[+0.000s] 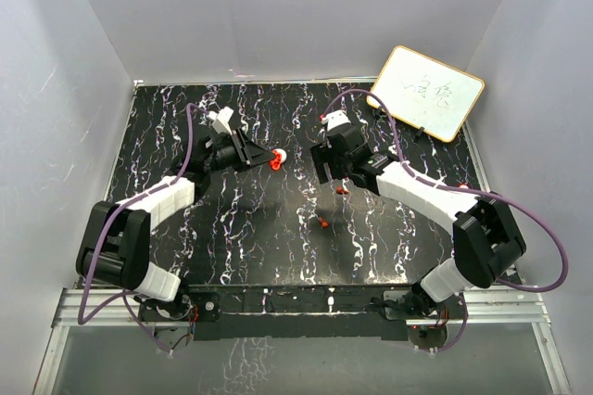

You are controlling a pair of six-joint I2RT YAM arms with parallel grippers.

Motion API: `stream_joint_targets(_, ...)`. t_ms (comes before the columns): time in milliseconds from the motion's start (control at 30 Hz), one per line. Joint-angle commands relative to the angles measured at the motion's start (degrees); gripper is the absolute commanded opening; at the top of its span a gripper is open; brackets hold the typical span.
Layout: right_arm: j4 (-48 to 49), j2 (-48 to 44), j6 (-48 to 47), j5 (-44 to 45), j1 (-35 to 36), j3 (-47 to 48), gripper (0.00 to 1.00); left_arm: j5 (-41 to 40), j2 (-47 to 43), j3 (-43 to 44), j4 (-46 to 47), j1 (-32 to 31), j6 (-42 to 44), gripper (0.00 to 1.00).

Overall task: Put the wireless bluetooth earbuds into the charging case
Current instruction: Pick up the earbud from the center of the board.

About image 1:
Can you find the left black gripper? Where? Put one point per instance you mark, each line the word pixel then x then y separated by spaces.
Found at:
pixel 246 151

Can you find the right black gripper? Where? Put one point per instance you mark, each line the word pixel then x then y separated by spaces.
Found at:
pixel 319 152

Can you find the red earbud charging case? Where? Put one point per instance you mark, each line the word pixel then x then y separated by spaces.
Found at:
pixel 275 165

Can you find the white earbud charging case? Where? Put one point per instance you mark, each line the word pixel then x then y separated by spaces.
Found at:
pixel 280 155

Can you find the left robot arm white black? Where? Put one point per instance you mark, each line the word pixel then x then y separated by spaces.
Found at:
pixel 116 243

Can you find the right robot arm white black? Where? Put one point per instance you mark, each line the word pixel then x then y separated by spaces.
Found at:
pixel 486 238

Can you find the black front base bar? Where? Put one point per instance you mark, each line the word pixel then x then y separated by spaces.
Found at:
pixel 296 311

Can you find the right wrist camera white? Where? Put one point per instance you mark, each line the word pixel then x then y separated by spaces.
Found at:
pixel 334 119

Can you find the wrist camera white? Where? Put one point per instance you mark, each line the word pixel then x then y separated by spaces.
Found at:
pixel 334 119
pixel 221 121

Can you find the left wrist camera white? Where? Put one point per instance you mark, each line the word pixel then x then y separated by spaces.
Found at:
pixel 221 121

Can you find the whiteboard with wooden frame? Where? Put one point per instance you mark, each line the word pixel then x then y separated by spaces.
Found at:
pixel 425 93

